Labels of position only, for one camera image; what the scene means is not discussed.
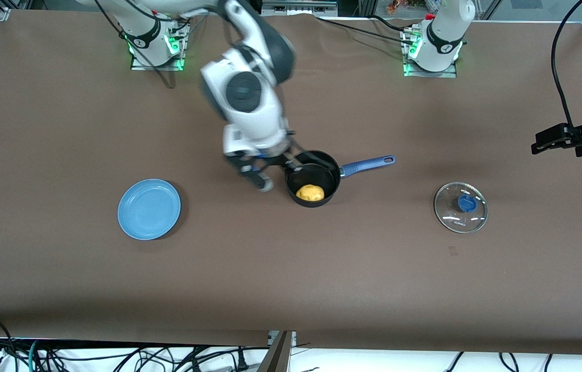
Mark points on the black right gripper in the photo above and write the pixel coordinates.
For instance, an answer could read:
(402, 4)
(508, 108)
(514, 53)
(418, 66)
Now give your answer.
(289, 158)

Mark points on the yellow potato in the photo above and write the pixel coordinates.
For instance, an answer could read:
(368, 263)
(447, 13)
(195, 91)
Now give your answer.
(310, 193)

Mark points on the glass lid with blue knob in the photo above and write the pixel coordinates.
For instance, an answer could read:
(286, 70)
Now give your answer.
(466, 204)

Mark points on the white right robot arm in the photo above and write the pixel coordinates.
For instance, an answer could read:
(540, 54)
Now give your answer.
(249, 119)

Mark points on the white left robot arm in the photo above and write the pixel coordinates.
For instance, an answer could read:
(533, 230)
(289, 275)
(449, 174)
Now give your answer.
(445, 36)

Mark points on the grey metal device box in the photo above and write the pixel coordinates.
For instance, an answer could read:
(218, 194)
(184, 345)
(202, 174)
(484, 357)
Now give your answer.
(298, 6)

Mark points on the round blue plate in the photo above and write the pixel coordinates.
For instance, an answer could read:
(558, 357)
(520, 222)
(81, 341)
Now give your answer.
(148, 209)

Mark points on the black power plug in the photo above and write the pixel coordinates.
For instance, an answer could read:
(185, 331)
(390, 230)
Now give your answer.
(241, 359)

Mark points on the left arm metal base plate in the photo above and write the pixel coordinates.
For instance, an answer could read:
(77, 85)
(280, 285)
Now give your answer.
(445, 74)

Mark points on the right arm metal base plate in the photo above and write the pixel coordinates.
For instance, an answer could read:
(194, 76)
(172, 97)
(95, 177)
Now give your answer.
(138, 66)

